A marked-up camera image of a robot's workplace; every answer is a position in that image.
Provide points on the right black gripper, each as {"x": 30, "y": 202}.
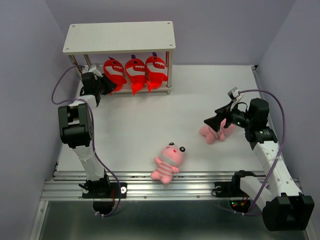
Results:
{"x": 214, "y": 122}

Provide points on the white two-tier shelf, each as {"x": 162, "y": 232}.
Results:
{"x": 123, "y": 38}

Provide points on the aluminium rail frame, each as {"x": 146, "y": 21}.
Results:
{"x": 130, "y": 130}

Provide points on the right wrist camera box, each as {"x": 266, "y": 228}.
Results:
{"x": 234, "y": 93}

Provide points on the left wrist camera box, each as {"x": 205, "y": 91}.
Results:
{"x": 95, "y": 69}

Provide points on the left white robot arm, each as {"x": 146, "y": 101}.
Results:
{"x": 76, "y": 129}

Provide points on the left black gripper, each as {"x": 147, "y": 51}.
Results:
{"x": 109, "y": 85}

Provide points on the pink frog plush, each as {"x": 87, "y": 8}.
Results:
{"x": 211, "y": 136}
{"x": 168, "y": 163}

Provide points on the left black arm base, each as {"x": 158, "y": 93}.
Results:
{"x": 103, "y": 189}

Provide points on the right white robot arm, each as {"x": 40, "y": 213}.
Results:
{"x": 284, "y": 206}

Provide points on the red shark plush purple tag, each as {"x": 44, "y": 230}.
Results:
{"x": 135, "y": 70}

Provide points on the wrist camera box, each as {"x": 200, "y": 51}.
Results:
{"x": 234, "y": 93}
{"x": 95, "y": 69}

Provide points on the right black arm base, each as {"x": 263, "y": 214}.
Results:
{"x": 231, "y": 189}

